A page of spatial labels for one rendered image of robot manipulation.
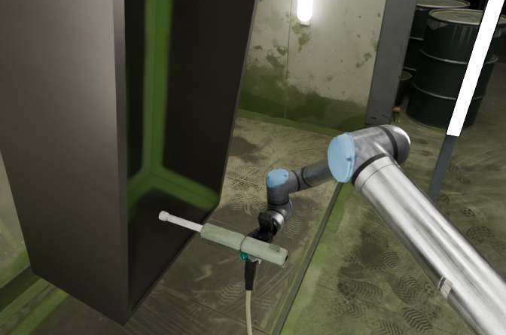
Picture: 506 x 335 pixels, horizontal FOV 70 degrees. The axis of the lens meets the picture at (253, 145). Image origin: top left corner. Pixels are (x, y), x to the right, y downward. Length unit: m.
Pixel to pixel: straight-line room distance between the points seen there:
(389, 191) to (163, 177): 1.06
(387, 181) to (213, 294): 1.13
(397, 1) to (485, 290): 2.11
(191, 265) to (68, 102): 1.29
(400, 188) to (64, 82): 0.70
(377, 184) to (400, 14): 1.91
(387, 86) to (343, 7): 0.63
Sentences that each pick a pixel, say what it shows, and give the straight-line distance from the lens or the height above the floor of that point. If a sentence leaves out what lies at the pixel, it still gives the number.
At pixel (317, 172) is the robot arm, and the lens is 1.34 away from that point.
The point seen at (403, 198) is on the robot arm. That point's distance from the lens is 0.83.
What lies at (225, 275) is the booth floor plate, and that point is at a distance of 1.83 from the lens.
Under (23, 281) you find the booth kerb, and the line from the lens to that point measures 2.00.
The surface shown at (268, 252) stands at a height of 0.56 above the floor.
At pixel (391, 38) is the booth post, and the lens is 2.69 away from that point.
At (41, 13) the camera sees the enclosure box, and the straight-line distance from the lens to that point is 0.72.
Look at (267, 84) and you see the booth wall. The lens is 3.04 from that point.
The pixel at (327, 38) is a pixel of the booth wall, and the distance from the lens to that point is 2.77.
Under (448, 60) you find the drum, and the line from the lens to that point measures 3.22.
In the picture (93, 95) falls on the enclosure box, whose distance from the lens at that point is 0.71.
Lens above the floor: 1.46
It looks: 31 degrees down
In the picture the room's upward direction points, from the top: straight up
